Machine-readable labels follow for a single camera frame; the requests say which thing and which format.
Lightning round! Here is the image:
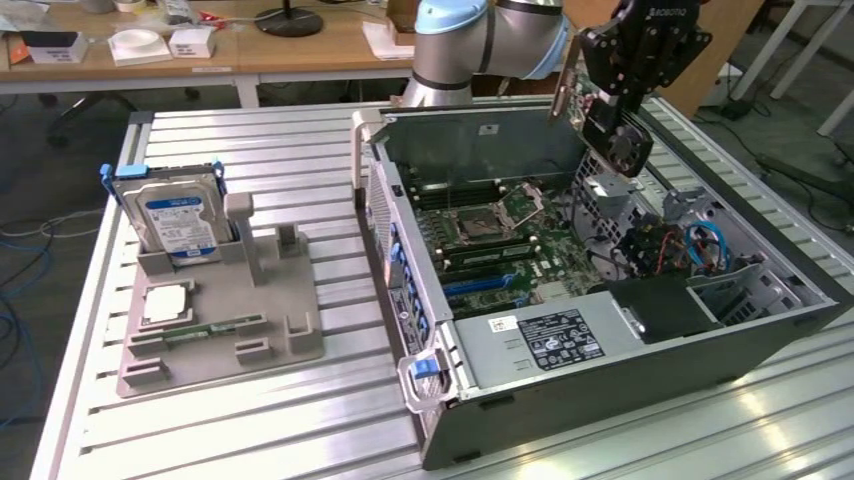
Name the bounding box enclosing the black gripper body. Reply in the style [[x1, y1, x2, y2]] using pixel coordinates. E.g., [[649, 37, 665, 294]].
[[613, 0, 703, 62]]

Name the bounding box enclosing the black graphics card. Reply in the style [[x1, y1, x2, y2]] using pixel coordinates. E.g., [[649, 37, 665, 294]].
[[545, 35, 659, 179]]

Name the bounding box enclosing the wooden cabinet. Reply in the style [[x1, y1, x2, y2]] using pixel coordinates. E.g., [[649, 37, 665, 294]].
[[565, 0, 765, 116]]

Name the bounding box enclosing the tall metal disk bay cage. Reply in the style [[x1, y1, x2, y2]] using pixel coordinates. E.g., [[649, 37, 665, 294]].
[[569, 144, 675, 242]]

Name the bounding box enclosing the metal socket cover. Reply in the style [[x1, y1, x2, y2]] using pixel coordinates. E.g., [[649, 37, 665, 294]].
[[496, 182, 545, 226]]

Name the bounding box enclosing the white paper stack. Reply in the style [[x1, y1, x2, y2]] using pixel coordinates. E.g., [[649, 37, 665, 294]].
[[361, 19, 418, 61]]

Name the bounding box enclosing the CPU socket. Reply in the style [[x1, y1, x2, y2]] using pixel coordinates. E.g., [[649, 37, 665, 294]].
[[452, 207, 505, 239]]

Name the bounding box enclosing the green motherboard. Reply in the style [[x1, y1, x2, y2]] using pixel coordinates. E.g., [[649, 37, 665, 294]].
[[398, 167, 615, 321]]

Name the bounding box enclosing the black installed RAM stick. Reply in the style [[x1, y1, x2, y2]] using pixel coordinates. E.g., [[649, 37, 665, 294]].
[[438, 242, 539, 264]]

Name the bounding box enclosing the wooden desk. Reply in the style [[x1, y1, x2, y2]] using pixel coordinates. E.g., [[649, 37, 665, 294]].
[[0, 0, 601, 109]]

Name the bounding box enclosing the low metal disk bay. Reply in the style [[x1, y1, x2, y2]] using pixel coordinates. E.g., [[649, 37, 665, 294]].
[[685, 262, 801, 326]]

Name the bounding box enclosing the black lamp base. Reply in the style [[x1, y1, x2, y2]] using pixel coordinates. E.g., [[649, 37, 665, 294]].
[[254, 0, 325, 38]]

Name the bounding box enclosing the black plastic cover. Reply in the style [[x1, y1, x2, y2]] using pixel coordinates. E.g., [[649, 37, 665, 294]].
[[603, 277, 725, 344]]

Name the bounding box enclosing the grey power supply unit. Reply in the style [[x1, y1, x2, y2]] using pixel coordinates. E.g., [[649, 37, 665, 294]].
[[438, 292, 645, 391]]

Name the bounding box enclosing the small white labelled box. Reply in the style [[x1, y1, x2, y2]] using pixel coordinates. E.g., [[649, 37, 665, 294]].
[[168, 27, 218, 59]]

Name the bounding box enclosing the black open PC case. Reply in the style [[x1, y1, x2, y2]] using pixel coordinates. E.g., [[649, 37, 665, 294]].
[[349, 94, 840, 471]]

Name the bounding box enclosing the white round holder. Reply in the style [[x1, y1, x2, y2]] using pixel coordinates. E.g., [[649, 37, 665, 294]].
[[108, 28, 174, 67]]

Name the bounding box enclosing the silver hard disk blue label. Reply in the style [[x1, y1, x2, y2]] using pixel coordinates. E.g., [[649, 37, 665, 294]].
[[109, 172, 225, 261]]

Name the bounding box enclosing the blue disk caddy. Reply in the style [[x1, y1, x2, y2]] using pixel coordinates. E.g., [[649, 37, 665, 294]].
[[97, 157, 241, 261]]

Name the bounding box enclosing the green RAM stick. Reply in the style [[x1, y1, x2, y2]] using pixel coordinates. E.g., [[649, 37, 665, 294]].
[[158, 319, 245, 346]]

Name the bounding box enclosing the silver CPU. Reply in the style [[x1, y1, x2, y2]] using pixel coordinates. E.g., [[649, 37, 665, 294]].
[[142, 285, 192, 324]]

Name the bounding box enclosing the white box black top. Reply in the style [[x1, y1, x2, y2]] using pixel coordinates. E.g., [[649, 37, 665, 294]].
[[18, 30, 89, 65]]

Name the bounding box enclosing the grey parts rack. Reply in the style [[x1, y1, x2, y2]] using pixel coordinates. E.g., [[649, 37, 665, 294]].
[[116, 192, 326, 400]]

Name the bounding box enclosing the white table frame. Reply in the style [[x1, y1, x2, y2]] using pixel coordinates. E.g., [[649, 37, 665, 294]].
[[729, 0, 854, 137]]

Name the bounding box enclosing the blue wire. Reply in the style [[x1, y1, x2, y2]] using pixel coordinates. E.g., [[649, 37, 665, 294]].
[[685, 219, 733, 274]]

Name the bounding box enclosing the red wire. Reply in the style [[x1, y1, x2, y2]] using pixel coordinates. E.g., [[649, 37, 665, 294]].
[[653, 229, 688, 274]]

